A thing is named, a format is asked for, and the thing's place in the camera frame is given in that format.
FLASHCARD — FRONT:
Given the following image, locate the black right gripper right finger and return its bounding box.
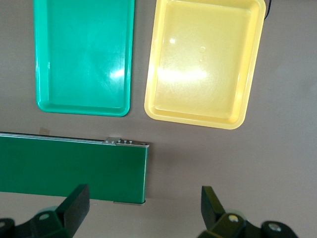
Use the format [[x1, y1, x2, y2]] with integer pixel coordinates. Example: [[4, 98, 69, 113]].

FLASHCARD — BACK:
[[198, 186, 298, 238]]

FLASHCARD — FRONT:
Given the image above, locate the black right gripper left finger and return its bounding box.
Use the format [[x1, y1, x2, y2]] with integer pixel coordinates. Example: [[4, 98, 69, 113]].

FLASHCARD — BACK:
[[0, 184, 90, 238]]

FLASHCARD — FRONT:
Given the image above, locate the green belt conveyor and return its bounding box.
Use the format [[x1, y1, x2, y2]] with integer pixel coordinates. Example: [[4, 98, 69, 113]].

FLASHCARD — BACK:
[[0, 131, 150, 206]]

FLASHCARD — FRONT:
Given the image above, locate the yellow plastic tray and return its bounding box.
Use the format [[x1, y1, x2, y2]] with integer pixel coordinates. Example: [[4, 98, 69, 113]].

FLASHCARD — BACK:
[[143, 0, 267, 130]]

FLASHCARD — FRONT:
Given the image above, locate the black cable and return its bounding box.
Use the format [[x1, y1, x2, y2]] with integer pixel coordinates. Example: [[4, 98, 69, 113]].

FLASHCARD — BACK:
[[263, 0, 273, 20]]

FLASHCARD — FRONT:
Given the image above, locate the green plastic tray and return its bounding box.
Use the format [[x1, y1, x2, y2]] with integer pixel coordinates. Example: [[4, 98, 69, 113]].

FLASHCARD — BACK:
[[33, 0, 136, 118]]

